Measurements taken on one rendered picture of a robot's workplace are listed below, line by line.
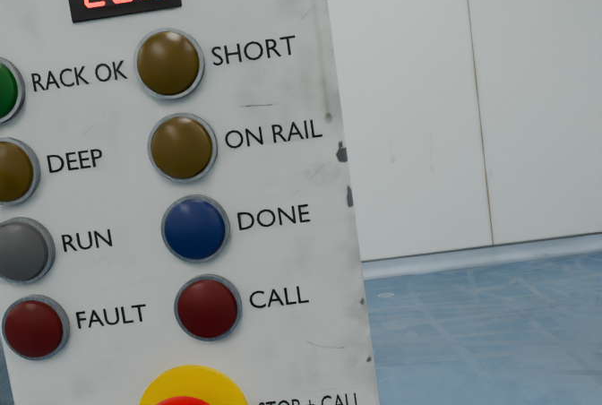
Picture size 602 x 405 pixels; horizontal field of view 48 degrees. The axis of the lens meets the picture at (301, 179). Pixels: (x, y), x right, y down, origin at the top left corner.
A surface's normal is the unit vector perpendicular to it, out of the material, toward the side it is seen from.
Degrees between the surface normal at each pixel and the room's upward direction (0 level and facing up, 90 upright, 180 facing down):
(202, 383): 90
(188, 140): 88
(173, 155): 92
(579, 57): 90
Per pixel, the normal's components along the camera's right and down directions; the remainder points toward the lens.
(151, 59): -0.11, 0.11
